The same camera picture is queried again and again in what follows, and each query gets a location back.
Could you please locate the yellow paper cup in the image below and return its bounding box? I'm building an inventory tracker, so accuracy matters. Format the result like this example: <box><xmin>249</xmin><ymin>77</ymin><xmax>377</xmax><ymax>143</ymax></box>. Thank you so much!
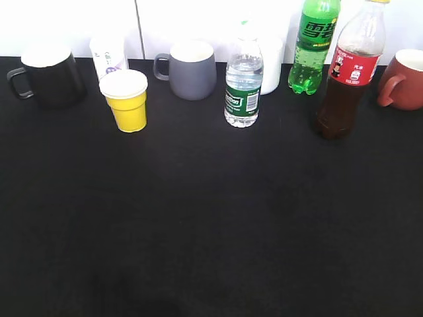
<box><xmin>99</xmin><ymin>69</ymin><xmax>148</xmax><ymax>133</ymax></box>

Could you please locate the cola bottle red label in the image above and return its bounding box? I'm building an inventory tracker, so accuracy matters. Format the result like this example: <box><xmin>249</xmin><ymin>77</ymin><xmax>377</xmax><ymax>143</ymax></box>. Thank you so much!
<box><xmin>315</xmin><ymin>1</ymin><xmax>389</xmax><ymax>139</ymax></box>

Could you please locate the white purple paper cup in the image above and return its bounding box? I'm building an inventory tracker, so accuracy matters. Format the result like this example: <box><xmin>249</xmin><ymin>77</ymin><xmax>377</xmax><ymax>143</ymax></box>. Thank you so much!
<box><xmin>89</xmin><ymin>35</ymin><xmax>129</xmax><ymax>81</ymax></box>

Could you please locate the green sprite bottle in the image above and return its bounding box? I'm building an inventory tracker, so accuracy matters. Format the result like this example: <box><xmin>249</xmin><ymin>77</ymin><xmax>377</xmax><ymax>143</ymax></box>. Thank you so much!
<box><xmin>288</xmin><ymin>0</ymin><xmax>341</xmax><ymax>95</ymax></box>

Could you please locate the grey mug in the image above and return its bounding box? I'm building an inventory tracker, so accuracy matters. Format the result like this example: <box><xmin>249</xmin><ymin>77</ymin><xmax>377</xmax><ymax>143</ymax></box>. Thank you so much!
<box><xmin>153</xmin><ymin>40</ymin><xmax>217</xmax><ymax>101</ymax></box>

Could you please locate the clear water bottle green label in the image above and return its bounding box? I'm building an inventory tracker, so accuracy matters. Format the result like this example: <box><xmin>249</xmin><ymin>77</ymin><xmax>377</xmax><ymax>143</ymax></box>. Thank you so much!
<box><xmin>224</xmin><ymin>20</ymin><xmax>264</xmax><ymax>128</ymax></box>

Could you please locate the white mug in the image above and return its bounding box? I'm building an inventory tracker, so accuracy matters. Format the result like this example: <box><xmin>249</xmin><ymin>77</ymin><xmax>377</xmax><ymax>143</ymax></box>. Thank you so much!
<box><xmin>258</xmin><ymin>35</ymin><xmax>284</xmax><ymax>95</ymax></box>

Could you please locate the black mug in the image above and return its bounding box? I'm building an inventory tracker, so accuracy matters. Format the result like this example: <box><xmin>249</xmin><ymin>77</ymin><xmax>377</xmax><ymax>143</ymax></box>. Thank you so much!
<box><xmin>7</xmin><ymin>42</ymin><xmax>87</xmax><ymax>110</ymax></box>

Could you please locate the red mug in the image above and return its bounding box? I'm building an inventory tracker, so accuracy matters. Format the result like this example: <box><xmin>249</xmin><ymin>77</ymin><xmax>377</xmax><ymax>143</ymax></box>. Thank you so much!
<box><xmin>377</xmin><ymin>49</ymin><xmax>422</xmax><ymax>111</ymax></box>

